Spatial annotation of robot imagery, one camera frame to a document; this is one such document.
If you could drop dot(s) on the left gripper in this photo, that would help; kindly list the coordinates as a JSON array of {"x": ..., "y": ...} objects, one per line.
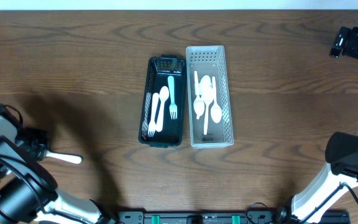
[{"x": 38, "y": 149}]

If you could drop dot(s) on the white fork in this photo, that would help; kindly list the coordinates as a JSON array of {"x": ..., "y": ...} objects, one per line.
[
  {"x": 163, "y": 95},
  {"x": 152, "y": 124},
  {"x": 65, "y": 157}
]

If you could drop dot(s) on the black plastic mesh basket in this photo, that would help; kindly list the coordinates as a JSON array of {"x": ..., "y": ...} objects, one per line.
[{"x": 158, "y": 71}]

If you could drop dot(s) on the white spoon pointing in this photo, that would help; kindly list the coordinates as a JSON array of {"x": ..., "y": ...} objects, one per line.
[{"x": 207, "y": 97}]

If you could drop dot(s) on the white spoon pile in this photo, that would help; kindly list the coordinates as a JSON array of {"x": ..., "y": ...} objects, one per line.
[{"x": 205, "y": 81}]

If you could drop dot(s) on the white spoon bowl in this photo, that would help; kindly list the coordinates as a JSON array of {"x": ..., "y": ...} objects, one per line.
[{"x": 216, "y": 111}]

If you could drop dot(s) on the white fork basket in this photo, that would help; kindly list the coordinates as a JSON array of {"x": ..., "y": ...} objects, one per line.
[{"x": 173, "y": 107}]

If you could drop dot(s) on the clear plastic mesh basket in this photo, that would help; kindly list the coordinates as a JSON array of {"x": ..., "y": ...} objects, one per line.
[{"x": 209, "y": 60}]

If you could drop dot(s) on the white spoon with upper handle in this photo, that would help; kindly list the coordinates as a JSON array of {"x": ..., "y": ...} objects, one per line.
[{"x": 198, "y": 104}]

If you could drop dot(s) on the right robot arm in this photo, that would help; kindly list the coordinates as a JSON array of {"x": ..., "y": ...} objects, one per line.
[{"x": 339, "y": 174}]

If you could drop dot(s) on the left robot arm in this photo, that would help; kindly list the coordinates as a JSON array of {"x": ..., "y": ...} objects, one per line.
[{"x": 28, "y": 192}]

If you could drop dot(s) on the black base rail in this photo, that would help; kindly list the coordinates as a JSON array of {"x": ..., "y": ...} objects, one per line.
[{"x": 253, "y": 214}]

